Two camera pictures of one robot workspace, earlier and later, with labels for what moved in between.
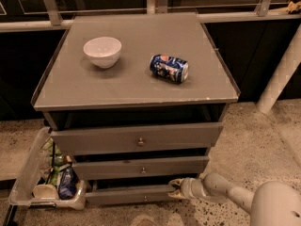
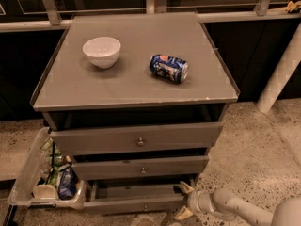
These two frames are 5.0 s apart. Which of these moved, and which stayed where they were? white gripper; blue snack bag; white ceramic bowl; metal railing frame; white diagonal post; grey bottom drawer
Moved: white gripper; grey bottom drawer
Stayed: blue snack bag; white ceramic bowl; metal railing frame; white diagonal post
